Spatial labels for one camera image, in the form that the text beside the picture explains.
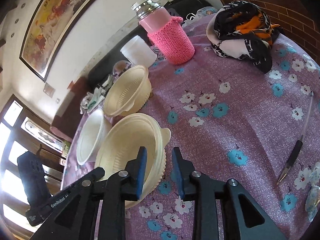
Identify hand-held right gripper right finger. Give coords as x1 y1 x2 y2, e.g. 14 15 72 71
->
172 147 288 240

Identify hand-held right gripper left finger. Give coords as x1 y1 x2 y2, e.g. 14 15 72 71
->
30 146 150 240

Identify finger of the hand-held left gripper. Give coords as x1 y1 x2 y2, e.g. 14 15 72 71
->
71 167 105 190

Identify cream plastic bowl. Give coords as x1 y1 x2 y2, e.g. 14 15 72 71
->
94 112 172 209
103 65 152 117

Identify white plastic bowl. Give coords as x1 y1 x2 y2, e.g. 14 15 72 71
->
76 108 112 166

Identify dark wooden chair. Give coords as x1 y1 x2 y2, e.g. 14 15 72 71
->
37 144 66 180

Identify wooden glazed door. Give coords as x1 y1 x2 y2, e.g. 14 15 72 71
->
0 94 65 230

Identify purple floral tablecloth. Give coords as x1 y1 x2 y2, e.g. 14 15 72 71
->
60 12 320 240

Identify white crumpled gloves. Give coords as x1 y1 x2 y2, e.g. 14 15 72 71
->
79 87 110 114

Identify brown armchair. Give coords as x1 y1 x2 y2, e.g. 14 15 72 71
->
50 77 93 140

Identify black sofa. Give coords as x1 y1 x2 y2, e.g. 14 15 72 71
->
87 0 213 87

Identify clear pen with black grip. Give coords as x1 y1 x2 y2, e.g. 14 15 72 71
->
276 91 315 185

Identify white plastic jar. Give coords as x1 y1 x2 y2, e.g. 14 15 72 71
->
120 35 157 68

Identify bottle in pink knitted sleeve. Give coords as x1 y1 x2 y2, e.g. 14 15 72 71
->
131 0 195 65

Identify black orange white scarf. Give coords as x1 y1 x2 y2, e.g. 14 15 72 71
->
206 1 284 74

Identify large framed painting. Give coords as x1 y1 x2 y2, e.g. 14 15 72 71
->
19 0 102 83

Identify brown tiled window ledge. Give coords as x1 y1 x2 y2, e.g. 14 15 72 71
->
207 0 320 55

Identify small wall plaque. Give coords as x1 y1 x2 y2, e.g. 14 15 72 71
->
44 82 55 97

